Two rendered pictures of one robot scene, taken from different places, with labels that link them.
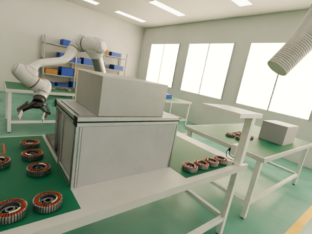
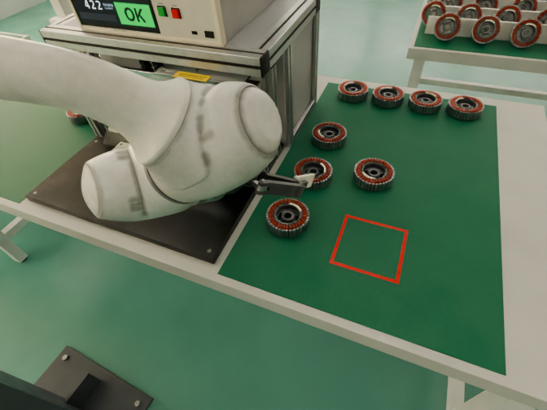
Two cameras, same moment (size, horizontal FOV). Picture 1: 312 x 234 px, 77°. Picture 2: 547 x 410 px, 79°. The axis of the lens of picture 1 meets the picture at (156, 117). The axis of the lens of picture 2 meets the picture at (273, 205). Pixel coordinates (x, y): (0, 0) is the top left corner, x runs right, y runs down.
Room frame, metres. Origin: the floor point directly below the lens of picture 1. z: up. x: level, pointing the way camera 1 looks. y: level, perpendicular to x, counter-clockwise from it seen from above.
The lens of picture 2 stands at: (1.49, 1.30, 1.44)
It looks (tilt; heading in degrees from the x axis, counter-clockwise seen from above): 48 degrees down; 247
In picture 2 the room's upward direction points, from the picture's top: 5 degrees counter-clockwise
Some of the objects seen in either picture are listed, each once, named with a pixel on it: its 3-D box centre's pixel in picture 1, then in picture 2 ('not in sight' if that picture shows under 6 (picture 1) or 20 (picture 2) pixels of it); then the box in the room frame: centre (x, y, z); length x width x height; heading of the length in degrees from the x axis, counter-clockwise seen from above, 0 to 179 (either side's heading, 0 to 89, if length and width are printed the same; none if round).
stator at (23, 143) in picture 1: (30, 143); (287, 217); (1.24, 0.81, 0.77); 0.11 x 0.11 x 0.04
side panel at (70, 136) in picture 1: (68, 147); (300, 80); (0.99, 0.44, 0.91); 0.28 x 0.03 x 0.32; 40
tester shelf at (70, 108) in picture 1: (119, 112); (185, 19); (1.26, 0.24, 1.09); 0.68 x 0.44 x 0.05; 130
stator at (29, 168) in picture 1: (38, 169); (329, 135); (0.96, 0.57, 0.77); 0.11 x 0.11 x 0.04
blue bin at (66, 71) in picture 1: (66, 71); not in sight; (7.15, 3.47, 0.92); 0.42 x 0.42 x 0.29; 41
